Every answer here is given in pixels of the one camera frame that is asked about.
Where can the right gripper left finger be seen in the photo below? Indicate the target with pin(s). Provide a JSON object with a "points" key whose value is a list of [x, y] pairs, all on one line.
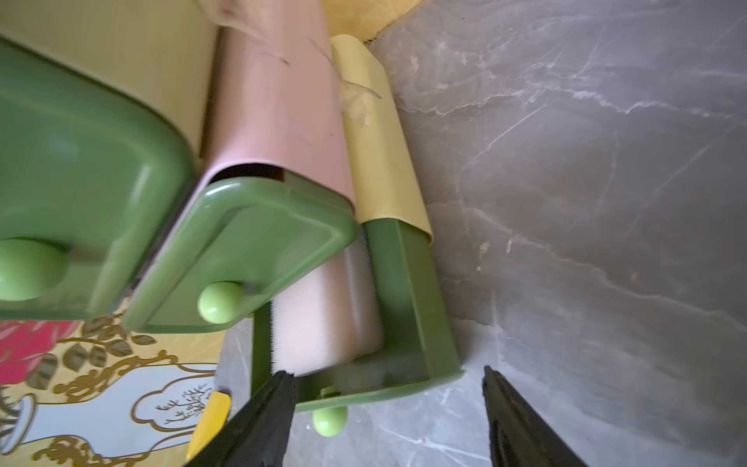
{"points": [[258, 434]]}

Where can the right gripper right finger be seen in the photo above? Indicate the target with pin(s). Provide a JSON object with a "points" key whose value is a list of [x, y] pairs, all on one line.
{"points": [[518, 435]]}

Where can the pink sponge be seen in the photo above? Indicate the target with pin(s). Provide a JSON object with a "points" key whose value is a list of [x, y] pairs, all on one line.
{"points": [[328, 318]]}

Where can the light green drawer cabinet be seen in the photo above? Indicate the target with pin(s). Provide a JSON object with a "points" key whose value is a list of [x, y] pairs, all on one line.
{"points": [[295, 76]]}

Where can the yellow toy shovel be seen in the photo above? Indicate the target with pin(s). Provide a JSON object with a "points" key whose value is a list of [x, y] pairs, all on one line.
{"points": [[212, 420]]}

